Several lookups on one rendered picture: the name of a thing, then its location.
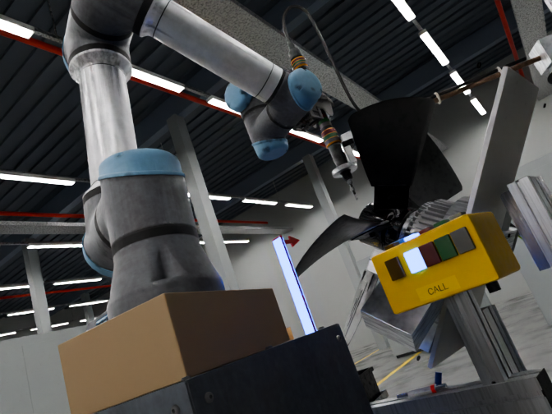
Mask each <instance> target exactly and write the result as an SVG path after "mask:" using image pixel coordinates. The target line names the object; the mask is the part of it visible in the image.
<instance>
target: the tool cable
mask: <svg viewBox="0 0 552 414"><path fill-rule="evenodd" d="M292 8H298V9H300V10H302V11H303V12H305V13H306V15H307V16H308V18H309V19H310V22H311V23H312V25H313V26H314V28H315V31H316V33H317V35H318V36H319V38H320V41H321V43H322V44H323V46H324V49H325V52H326V53H327V55H328V57H329V60H330V61H331V64H332V66H333V69H334V70H335V72H336V74H337V76H338V79H339V81H340V83H341V85H342V87H343V89H344V91H345V93H346V95H347V97H348V98H349V100H350V102H351V103H352V105H353V107H354V108H355V109H356V110H357V111H358V110H360V109H359V107H358V106H357V105H356V103H355V102H354V100H353V98H352V96H351V95H350V93H349V91H348V89H347V87H346V85H345V83H344V81H343V78H342V77H341V75H340V73H339V71H338V69H337V67H336V64H335V62H334V60H333V58H332V56H331V54H330V52H329V49H328V47H327V45H326V43H325V41H324V39H323V37H322V35H321V33H320V31H319V29H318V27H317V25H316V23H315V21H314V20H313V18H312V16H311V14H310V13H309V12H308V11H307V10H306V9H305V8H304V7H302V6H299V5H291V6H289V7H287V8H286V10H285V11H284V13H283V17H282V25H283V31H284V34H285V36H286V38H287V41H288V42H289V41H291V40H290V38H289V35H288V31H287V28H286V25H285V16H286V15H287V13H288V11H289V10H290V9H292ZM526 60H527V58H526V57H523V58H520V59H518V60H516V61H514V62H510V63H509V64H507V65H504V66H503V67H511V66H513V65H516V64H518V63H520V62H523V61H526ZM503 67H496V68H495V69H494V70H493V71H489V72H487V73H485V74H483V75H480V76H478V77H475V78H473V79H470V80H468V81H465V82H463V83H461V84H459V85H455V86H454V87H451V88H449V89H447V90H444V91H442V92H439V93H437V92H435V93H434V95H431V96H430V97H428V98H431V99H434V98H438V99H439V102H438V104H441V99H440V96H441V95H443V94H447V93H448V92H451V91H453V90H456V89H458V88H461V87H463V86H464V85H468V84H471V83H472V82H474V81H478V80H480V79H482V78H484V77H487V76H490V75H492V74H494V73H497V72H500V74H501V72H502V69H503Z"/></svg>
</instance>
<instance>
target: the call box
mask: <svg viewBox="0 0 552 414"><path fill-rule="evenodd" d="M462 227H466V228H467V230H468V232H469V234H470V236H471V239H472V240H473V242H474V244H475V246H476V248H475V249H473V250H470V251H467V252H465V253H462V254H459V253H458V255H457V256H455V257H453V258H451V259H448V260H445V261H442V262H440V263H438V264H435V265H432V266H430V267H426V269H423V270H420V271H418V272H415V273H414V274H413V273H412V272H411V270H410V268H409V266H408V264H407V261H406V259H405V257H404V253H406V252H408V251H410V250H413V249H415V248H418V247H419V246H422V245H424V244H426V243H428V242H434V240H435V239H437V238H439V237H442V236H444V235H446V234H449V236H450V233H451V232H453V231H455V230H458V229H459V228H462ZM450 237H451V236H450ZM451 239H452V238H451ZM434 244H435V243H434ZM455 248H456V247H455ZM456 250H457V248H456ZM457 251H458V250H457ZM394 257H398V258H399V260H400V262H401V264H402V267H403V269H404V271H405V274H406V277H403V278H400V279H398V280H395V281H392V279H391V277H390V275H389V272H388V270H387V267H386V265H385V263H384V262H385V261H387V260H390V259H392V258H394ZM371 261H372V263H373V265H374V267H375V271H376V273H377V274H378V277H379V280H380V282H381V284H382V287H383V289H384V292H385V294H386V297H387V298H388V300H389V304H390V305H391V308H392V310H393V313H394V314H396V315H398V314H401V313H403V312H406V311H410V310H413V309H415V308H417V307H420V306H424V305H427V304H430V303H432V302H435V301H439V300H442V299H445V298H446V297H451V296H453V295H456V294H459V293H461V292H465V291H468V290H471V289H473V288H477V287H479V286H482V285H486V287H487V289H488V291H489V293H492V292H497V291H498V290H501V287H500V285H499V283H498V281H497V280H499V279H501V278H504V277H506V276H508V275H510V274H512V273H515V272H517V271H518V270H519V269H520V264H519V263H518V260H517V259H516V257H515V255H514V253H513V251H512V249H511V247H510V245H509V244H508V241H507V239H506V238H505V236H504V234H503V232H502V230H501V228H500V226H499V224H498V222H497V220H496V219H495V217H494V215H493V213H491V212H482V213H474V214H464V215H462V216H460V217H458V218H455V219H453V220H451V221H449V222H447V223H444V224H442V225H440V226H438V227H437V228H433V229H431V230H429V231H428V232H424V233H422V234H421V235H419V236H417V237H414V238H412V239H410V240H408V241H405V242H403V243H401V244H399V245H397V246H395V247H392V248H390V249H388V250H386V251H384V252H381V253H379V254H378V255H375V256H373V257H372V258H371Z"/></svg>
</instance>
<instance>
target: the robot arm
mask: <svg viewBox="0 0 552 414"><path fill-rule="evenodd" d="M133 33H135V34H136V35H139V36H140V37H145V36H151V37H153V38H154V39H157V40H158V41H159V42H161V43H163V44H165V45H167V46H169V48H172V49H173V50H175V51H177V52H178V53H180V54H182V55H183V56H185V57H187V58H189V59H191V60H192V61H193V62H196V63H197V64H199V65H201V66H202V67H204V68H206V69H207V70H209V71H211V72H213V73H214V74H216V75H217V76H220V77H222V78H223V79H224V80H226V81H228V82H230V83H229V84H228V87H227V89H226V91H225V103H226V105H227V107H228V108H229V109H231V110H232V111H234V112H235V113H240V114H241V118H242V121H243V122H244V124H245V126H246V129H247V132H248V135H249V137H250V139H251V143H252V146H253V147H254V149H255V152H256V154H257V156H258V158H259V159H261V160H264V161H268V160H274V159H277V158H279V157H281V156H283V155H284V154H286V153H287V151H288V140H287V139H286V135H287V134H288V133H289V132H290V131H291V130H293V131H299V132H305V133H306V130H309V129H310V128H311V127H314V128H316V127H317V126H316V123H317V122H319V121H320V120H321V119H324V117H323V115H322V113H321V111H320V110H321V109H323V110H324V111H325V112H326V113H327V114H328V115H330V116H333V115H334V113H333V109H332V107H334V103H333V101H332V100H331V99H330V98H329V97H328V96H326V94H324V93H322V85H321V83H320V81H319V79H318V78H317V76H316V75H315V74H314V73H312V72H311V71H309V70H307V69H305V70H304V69H302V68H297V69H296V70H294V71H293V70H292V69H290V70H289V71H284V70H283V69H282V68H280V67H278V66H277V65H275V64H273V63H272V62H270V61H269V60H267V59H266V58H264V57H262V56H260V55H259V54H258V53H256V52H254V51H253V50H251V49H249V48H248V47H247V46H245V45H243V44H241V43H240V42H238V41H236V40H235V39H233V38H232V37H230V36H229V35H227V34H225V33H223V32H222V31H221V30H219V29H217V28H216V27H214V26H212V25H211V24H210V23H208V22H206V21H204V20H202V19H201V18H199V17H198V16H196V15H195V14H193V13H192V12H190V11H188V10H187V9H186V8H184V7H182V6H180V5H179V4H177V3H175V2H174V1H173V0H71V6H70V11H69V16H68V21H67V29H66V33H65V36H64V39H63V41H62V57H63V61H64V64H65V66H66V68H67V70H68V71H69V73H70V76H71V78H72V79H73V80H74V81H75V82H76V83H77V84H79V86H80V99H81V107H82V113H83V121H84V128H85V142H86V149H87V156H88V164H89V171H90V185H91V188H90V189H89V190H88V191H87V192H86V193H85V194H84V195H83V208H84V216H85V234H84V236H83V238H82V243H81V244H82V251H83V255H84V257H85V260H86V262H87V263H88V265H89V266H90V267H91V268H92V269H94V270H95V271H97V272H98V273H100V274H102V275H104V276H107V277H110V278H112V283H111V290H110V301H109V303H108V306H107V313H108V320H110V319H112V318H114V317H116V316H118V315H120V314H122V313H124V312H126V311H128V310H130V309H132V308H134V307H136V306H138V305H141V304H143V303H145V302H147V301H149V300H151V299H153V298H155V297H157V296H159V295H161V294H163V293H167V292H204V291H224V290H225V287H224V284H223V280H222V279H221V277H220V275H219V273H218V272H217V270H216V269H215V267H214V266H213V264H212V263H211V261H210V260H209V257H208V256H207V255H206V254H205V252H204V250H203V248H202V247H201V245H200V240H199V237H198V233H197V229H196V223H195V220H194V216H193V212H192V208H191V202H190V199H189V195H188V192H187V188H186V183H185V179H184V177H185V173H184V172H182V167H181V164H180V162H179V160H178V158H177V157H176V156H175V155H173V154H171V153H170V152H168V151H165V150H162V149H149V148H144V149H137V145H136V136H135V130H134V125H133V120H132V115H131V105H130V100H129V95H128V89H127V82H128V81H129V80H130V79H131V76H132V65H131V56H130V51H129V47H130V42H131V38H132V35H133ZM297 128H300V129H301V131H300V130H297Z"/></svg>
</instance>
